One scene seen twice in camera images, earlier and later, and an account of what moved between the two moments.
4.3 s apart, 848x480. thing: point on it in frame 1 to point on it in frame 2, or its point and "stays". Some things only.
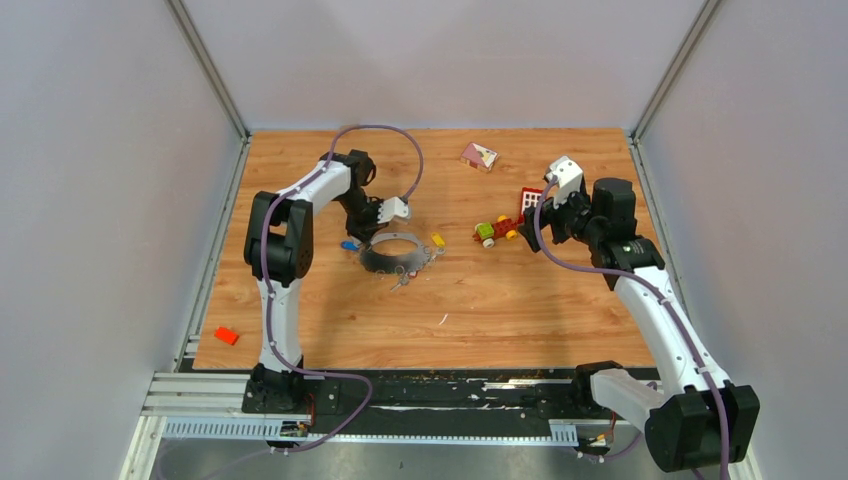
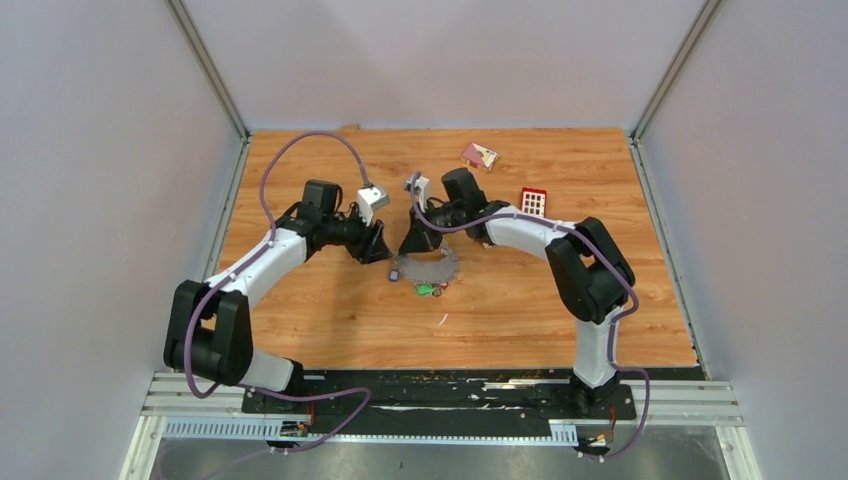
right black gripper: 550,214 to 421,237
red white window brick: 530,197 stays
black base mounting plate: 438,401 stays
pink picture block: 479,156 stays
